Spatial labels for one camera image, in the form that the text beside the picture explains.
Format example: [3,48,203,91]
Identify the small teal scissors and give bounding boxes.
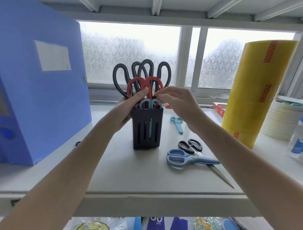
[139,99,163,138]
[170,117,184,135]

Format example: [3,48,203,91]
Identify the white metal shelf rack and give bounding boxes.
[0,0,303,217]

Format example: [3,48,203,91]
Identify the red cardboard box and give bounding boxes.
[212,102,228,118]

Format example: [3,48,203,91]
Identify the person's left hand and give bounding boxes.
[102,88,149,134]

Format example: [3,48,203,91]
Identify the person's right forearm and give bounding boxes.
[196,120,303,230]

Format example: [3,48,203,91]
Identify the red-handled scissors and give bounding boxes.
[127,76,164,110]

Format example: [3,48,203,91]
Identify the clear bag with yellow contents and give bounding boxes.
[71,218,129,230]

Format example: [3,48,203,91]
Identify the blue-handled scissors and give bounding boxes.
[166,149,221,169]

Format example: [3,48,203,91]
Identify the large black-handled scissors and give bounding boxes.
[113,62,143,99]
[137,59,172,88]

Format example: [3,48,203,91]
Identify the white window frame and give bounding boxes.
[78,20,303,101]

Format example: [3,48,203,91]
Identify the clear bottle with blue label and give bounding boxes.
[287,116,303,160]

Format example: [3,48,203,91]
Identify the floral patterned packet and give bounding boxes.
[194,217,226,230]

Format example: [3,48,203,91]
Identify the person's right hand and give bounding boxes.
[154,86,210,134]

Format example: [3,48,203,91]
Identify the black slotted scissors holder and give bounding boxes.
[131,107,164,150]

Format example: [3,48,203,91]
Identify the person's left forearm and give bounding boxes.
[0,118,119,230]

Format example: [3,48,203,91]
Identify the stack of yellow tape rolls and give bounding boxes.
[221,40,299,150]

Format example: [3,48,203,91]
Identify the black-handled long-blade scissors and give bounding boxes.
[178,139,235,189]

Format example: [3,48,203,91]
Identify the blue and white packet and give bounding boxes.
[134,217,195,230]

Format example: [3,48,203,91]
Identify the stack of white tape rolls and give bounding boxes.
[260,99,303,142]

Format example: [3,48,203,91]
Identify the blue file box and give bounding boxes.
[0,0,92,166]

